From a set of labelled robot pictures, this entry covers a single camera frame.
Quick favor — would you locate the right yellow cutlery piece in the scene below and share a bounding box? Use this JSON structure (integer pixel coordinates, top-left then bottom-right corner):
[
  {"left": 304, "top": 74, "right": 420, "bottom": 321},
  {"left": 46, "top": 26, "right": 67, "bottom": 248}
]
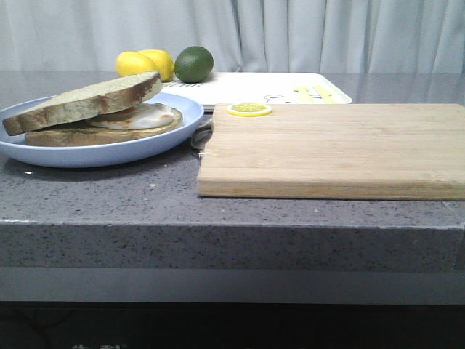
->
[{"left": 313, "top": 85, "right": 339, "bottom": 104}]

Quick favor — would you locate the left yellow cutlery piece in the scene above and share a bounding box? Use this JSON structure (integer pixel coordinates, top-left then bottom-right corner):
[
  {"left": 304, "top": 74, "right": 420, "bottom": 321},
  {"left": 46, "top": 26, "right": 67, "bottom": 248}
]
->
[{"left": 294, "top": 86, "right": 314, "bottom": 104}]

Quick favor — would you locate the green lime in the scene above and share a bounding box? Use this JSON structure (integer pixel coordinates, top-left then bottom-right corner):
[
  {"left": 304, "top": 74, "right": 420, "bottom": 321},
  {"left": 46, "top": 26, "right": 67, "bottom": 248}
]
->
[{"left": 174, "top": 46, "right": 214, "bottom": 84}]

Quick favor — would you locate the light blue round plate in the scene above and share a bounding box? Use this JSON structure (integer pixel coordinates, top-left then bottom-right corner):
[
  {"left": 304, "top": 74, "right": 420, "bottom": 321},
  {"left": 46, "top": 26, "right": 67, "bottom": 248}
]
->
[{"left": 1, "top": 93, "right": 204, "bottom": 168}]

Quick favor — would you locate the yellow cutlery piece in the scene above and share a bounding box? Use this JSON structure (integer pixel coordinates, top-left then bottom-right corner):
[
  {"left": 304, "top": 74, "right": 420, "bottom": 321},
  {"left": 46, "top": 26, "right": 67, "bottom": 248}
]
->
[
  {"left": 294, "top": 86, "right": 314, "bottom": 104},
  {"left": 313, "top": 85, "right": 339, "bottom": 104}
]

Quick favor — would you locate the white curtain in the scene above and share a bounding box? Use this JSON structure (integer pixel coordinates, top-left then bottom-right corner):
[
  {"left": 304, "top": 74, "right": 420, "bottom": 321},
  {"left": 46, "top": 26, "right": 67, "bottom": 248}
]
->
[{"left": 1, "top": 1, "right": 464, "bottom": 73}]

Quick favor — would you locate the front yellow lemon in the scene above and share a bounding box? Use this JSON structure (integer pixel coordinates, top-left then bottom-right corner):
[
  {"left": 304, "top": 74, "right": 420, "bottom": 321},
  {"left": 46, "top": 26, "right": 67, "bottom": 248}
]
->
[{"left": 116, "top": 51, "right": 159, "bottom": 76}]

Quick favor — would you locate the rear yellow lemon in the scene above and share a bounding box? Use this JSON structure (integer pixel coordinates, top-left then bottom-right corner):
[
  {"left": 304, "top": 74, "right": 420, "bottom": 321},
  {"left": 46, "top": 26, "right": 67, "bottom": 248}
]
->
[{"left": 139, "top": 49, "right": 174, "bottom": 81}]

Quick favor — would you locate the yellow lemon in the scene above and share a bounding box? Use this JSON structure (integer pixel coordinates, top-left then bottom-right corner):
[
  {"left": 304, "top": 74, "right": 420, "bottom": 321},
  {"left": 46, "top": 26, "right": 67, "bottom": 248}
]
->
[
  {"left": 139, "top": 49, "right": 174, "bottom": 81},
  {"left": 116, "top": 51, "right": 159, "bottom": 76}
]

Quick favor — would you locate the white rectangular tray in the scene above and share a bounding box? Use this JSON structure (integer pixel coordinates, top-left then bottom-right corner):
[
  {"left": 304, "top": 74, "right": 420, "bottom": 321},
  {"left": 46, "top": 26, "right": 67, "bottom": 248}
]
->
[{"left": 162, "top": 72, "right": 352, "bottom": 111}]

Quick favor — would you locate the bread slice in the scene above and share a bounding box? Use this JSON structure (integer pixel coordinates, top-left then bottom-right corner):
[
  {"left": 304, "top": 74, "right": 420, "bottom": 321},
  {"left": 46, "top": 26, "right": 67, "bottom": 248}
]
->
[
  {"left": 25, "top": 107, "right": 183, "bottom": 147},
  {"left": 3, "top": 71, "right": 163, "bottom": 135}
]

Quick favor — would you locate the metal cutting board handle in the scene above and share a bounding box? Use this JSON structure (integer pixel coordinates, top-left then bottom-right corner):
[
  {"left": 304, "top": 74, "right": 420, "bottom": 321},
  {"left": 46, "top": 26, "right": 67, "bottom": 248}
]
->
[{"left": 190, "top": 122, "right": 213, "bottom": 159}]

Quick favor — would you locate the wooden cutting board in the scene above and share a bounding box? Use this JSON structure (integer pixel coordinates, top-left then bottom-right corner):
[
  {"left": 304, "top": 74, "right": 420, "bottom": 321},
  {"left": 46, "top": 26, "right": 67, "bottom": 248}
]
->
[{"left": 198, "top": 103, "right": 464, "bottom": 201}]

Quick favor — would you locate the fried egg with yolk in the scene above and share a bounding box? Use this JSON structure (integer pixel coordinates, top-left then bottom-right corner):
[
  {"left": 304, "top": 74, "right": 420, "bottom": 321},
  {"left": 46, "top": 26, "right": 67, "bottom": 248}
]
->
[{"left": 85, "top": 103, "right": 174, "bottom": 130}]

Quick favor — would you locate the lemon slice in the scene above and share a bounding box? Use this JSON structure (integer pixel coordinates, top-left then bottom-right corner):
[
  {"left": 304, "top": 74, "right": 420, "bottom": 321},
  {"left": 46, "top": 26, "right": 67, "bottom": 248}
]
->
[{"left": 226, "top": 103, "right": 272, "bottom": 117}]

